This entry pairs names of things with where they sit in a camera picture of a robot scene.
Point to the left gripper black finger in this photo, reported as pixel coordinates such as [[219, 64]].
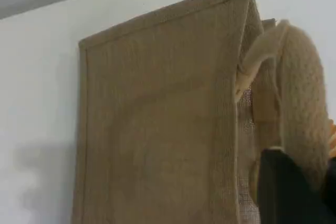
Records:
[[286, 190], [331, 182]]

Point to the orange striped long bread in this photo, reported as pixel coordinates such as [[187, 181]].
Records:
[[333, 137]]

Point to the brown jute bag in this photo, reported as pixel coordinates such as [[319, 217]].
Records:
[[162, 119]]

